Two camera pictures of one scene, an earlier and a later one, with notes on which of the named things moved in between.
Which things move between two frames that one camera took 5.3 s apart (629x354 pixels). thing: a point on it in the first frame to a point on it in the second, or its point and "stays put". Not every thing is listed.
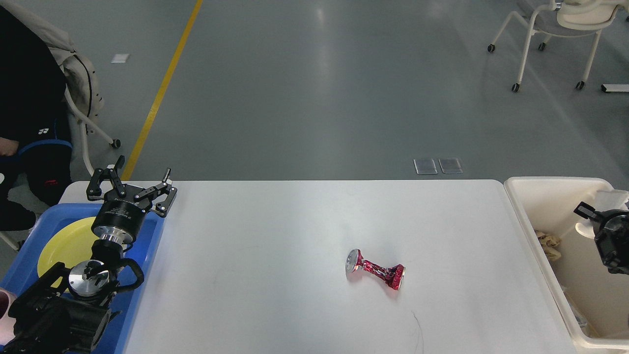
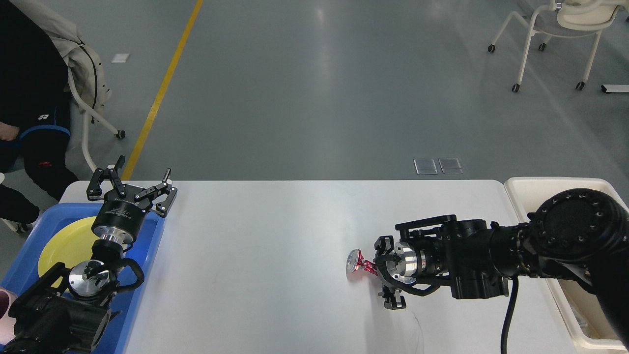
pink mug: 7,323 stays put
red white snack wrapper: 393,276 stays put
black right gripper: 611,235 to 397,262
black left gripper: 119,220 stays put
